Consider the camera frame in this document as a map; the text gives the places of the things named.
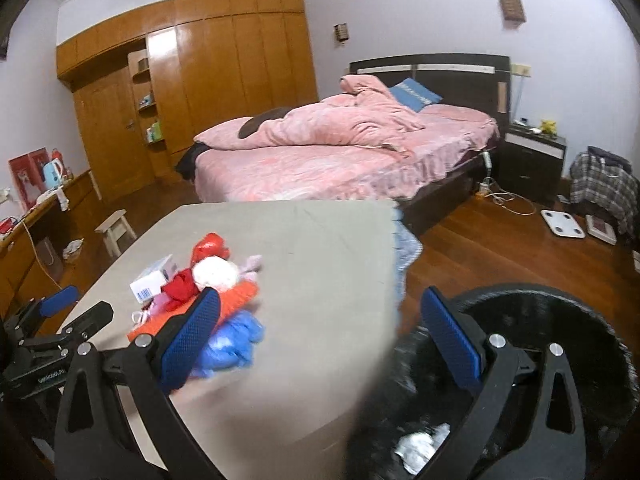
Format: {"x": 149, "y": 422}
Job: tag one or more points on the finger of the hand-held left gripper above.
{"x": 90, "y": 320}
{"x": 60, "y": 301}

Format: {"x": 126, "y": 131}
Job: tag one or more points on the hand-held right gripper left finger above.
{"x": 192, "y": 340}

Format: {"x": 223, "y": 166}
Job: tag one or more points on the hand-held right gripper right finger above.
{"x": 450, "y": 340}

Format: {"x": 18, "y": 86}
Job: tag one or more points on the blue plastic bag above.
{"x": 235, "y": 340}

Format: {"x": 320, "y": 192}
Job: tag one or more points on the small pink wrapper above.
{"x": 160, "y": 302}

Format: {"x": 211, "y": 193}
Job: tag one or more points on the red cloth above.
{"x": 180, "y": 290}
{"x": 212, "y": 247}

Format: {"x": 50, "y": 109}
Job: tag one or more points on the orange net sponge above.
{"x": 237, "y": 297}

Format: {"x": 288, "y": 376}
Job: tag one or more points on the white tissue ball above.
{"x": 215, "y": 272}

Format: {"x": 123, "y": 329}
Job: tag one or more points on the small white box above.
{"x": 152, "y": 277}

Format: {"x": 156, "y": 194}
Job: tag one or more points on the lilac cloth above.
{"x": 252, "y": 265}

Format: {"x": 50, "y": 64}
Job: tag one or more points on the black plastic bag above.
{"x": 550, "y": 305}

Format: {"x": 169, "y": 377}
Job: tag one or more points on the crumpled white bag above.
{"x": 74, "y": 248}

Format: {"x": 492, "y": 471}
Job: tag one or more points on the wooden side desk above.
{"x": 20, "y": 255}

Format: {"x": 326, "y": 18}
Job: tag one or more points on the white wooden stool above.
{"x": 116, "y": 225}

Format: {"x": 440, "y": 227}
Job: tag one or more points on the light blue table cloth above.
{"x": 406, "y": 247}

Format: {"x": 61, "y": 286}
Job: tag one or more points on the red gift box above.
{"x": 27, "y": 177}

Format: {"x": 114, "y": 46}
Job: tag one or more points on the light blue kettle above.
{"x": 54, "y": 172}

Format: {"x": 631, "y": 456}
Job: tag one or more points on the white bathroom scale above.
{"x": 562, "y": 223}

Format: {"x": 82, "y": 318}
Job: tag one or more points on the black cloth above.
{"x": 187, "y": 160}

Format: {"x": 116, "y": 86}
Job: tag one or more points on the white and pink scale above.
{"x": 601, "y": 229}

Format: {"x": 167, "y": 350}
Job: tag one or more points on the dark nightstand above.
{"x": 532, "y": 165}

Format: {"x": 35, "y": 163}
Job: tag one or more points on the pink bed sheet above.
{"x": 300, "y": 170}

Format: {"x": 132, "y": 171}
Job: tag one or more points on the plaid bag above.
{"x": 600, "y": 185}

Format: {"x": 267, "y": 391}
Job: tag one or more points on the dark brown cloth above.
{"x": 257, "y": 122}

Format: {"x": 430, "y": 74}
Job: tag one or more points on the yellow plush toy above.
{"x": 549, "y": 126}

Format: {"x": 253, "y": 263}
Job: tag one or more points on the blue pillow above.
{"x": 415, "y": 94}

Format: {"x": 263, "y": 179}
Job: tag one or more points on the pink duvet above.
{"x": 325, "y": 120}

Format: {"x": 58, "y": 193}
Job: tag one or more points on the wooden wardrobe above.
{"x": 225, "y": 70}

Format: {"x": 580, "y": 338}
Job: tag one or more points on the bed with pink bedding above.
{"x": 430, "y": 67}

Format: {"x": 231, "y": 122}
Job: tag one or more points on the brown wall lamp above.
{"x": 341, "y": 31}
{"x": 512, "y": 7}

